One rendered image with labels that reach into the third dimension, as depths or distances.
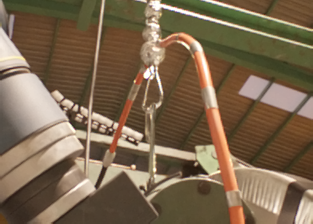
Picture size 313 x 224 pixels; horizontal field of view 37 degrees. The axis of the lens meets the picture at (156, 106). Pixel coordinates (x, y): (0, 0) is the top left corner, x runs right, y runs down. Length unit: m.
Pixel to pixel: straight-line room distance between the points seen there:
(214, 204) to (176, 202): 0.04
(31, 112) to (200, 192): 0.23
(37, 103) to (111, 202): 0.10
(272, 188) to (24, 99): 0.34
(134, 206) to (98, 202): 0.03
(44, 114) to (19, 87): 0.03
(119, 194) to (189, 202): 0.14
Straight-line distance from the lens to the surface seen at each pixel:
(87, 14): 3.42
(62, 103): 1.84
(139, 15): 3.59
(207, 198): 0.54
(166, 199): 0.52
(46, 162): 0.38
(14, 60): 0.42
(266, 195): 0.61
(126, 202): 0.41
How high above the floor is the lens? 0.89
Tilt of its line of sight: 41 degrees up
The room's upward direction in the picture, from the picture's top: straight up
